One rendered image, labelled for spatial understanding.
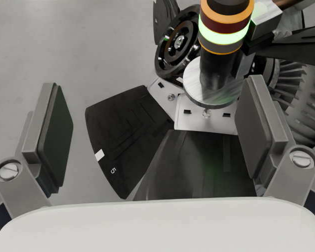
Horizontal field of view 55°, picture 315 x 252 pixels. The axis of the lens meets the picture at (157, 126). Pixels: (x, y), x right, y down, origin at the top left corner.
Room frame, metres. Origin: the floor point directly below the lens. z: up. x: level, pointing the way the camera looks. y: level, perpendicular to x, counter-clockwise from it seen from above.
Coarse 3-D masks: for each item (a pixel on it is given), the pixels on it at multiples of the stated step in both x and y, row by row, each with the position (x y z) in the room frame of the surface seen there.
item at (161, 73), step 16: (176, 16) 0.34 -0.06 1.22; (192, 16) 0.32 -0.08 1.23; (176, 32) 0.31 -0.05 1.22; (192, 32) 0.28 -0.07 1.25; (160, 48) 0.31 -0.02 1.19; (192, 48) 0.25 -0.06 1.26; (160, 64) 0.28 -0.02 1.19; (176, 64) 0.26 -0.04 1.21; (256, 64) 0.24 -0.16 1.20; (272, 64) 0.24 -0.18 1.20; (176, 80) 0.23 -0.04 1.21
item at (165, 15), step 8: (160, 0) 0.52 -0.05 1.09; (168, 0) 0.46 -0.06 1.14; (160, 8) 0.51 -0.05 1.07; (168, 8) 0.46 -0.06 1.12; (176, 8) 0.41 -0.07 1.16; (160, 16) 0.51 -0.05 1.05; (168, 16) 0.45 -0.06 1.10; (160, 24) 0.51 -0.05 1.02; (168, 24) 0.46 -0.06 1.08; (160, 32) 0.50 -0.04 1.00
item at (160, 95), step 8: (152, 80) 0.30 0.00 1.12; (160, 80) 0.29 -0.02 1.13; (152, 88) 0.29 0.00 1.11; (160, 88) 0.28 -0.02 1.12; (168, 88) 0.27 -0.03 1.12; (176, 88) 0.27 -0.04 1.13; (160, 96) 0.27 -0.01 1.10; (176, 96) 0.26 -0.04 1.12; (160, 104) 0.26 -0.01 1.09; (168, 104) 0.26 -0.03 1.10; (168, 112) 0.25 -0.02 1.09
